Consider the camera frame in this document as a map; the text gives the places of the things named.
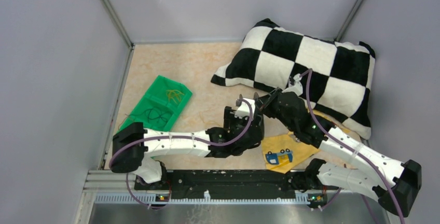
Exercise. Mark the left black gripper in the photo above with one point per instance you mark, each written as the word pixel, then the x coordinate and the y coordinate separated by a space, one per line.
pixel 230 118

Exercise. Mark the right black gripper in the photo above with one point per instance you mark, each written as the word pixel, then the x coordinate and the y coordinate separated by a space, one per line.
pixel 265 107

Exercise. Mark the black cable spool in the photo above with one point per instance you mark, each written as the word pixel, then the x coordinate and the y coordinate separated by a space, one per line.
pixel 251 100

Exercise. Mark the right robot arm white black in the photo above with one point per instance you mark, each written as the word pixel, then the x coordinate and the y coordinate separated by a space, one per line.
pixel 392 183

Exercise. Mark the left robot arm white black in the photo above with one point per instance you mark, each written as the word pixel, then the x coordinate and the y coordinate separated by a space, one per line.
pixel 135 147

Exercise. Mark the yellow cloth with car print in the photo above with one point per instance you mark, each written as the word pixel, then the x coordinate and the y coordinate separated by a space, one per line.
pixel 283 152

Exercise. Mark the black white checkered pillow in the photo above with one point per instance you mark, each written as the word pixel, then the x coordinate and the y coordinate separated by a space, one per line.
pixel 341 79

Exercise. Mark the green compartment tray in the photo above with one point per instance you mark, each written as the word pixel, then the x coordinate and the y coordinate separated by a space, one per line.
pixel 160 106

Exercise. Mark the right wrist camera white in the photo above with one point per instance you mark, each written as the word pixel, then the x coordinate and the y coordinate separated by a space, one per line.
pixel 294 85

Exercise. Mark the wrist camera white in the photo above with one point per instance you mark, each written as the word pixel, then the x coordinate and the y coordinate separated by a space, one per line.
pixel 294 85
pixel 245 108

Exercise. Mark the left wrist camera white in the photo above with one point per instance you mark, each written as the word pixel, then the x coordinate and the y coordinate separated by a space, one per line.
pixel 245 108

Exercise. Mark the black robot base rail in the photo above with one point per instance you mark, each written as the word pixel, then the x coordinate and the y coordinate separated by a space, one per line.
pixel 233 184

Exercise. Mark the white slotted cable duct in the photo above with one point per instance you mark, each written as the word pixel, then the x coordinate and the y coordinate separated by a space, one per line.
pixel 153 198

